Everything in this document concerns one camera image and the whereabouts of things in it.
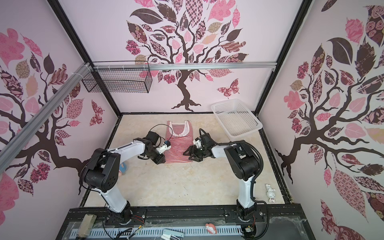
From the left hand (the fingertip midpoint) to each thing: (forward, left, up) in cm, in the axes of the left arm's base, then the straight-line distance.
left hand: (162, 162), depth 93 cm
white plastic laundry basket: (+34, -54, +1) cm, 64 cm away
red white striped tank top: (+20, -10, +3) cm, 23 cm away
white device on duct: (-37, -9, +2) cm, 38 cm away
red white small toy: (-35, -28, +6) cm, 45 cm away
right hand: (+3, -15, +3) cm, 16 cm away
